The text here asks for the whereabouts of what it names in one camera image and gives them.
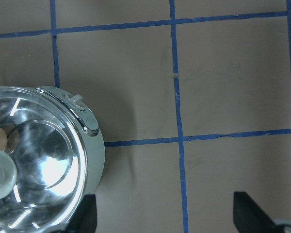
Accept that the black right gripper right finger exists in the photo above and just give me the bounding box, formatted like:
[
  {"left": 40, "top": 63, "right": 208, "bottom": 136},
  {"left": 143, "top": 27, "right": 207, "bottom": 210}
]
[{"left": 233, "top": 191, "right": 276, "bottom": 233}]

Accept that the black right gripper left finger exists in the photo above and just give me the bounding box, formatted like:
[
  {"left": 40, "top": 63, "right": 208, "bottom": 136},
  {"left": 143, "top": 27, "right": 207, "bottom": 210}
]
[{"left": 66, "top": 194, "right": 97, "bottom": 233}]

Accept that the glass pot lid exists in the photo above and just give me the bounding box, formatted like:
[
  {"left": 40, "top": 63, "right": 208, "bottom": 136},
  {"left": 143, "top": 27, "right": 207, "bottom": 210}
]
[{"left": 0, "top": 87, "right": 85, "bottom": 233}]

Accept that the pale green steel pot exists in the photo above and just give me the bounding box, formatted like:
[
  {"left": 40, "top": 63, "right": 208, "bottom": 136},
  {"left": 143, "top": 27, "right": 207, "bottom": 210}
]
[{"left": 0, "top": 86, "right": 105, "bottom": 233}]

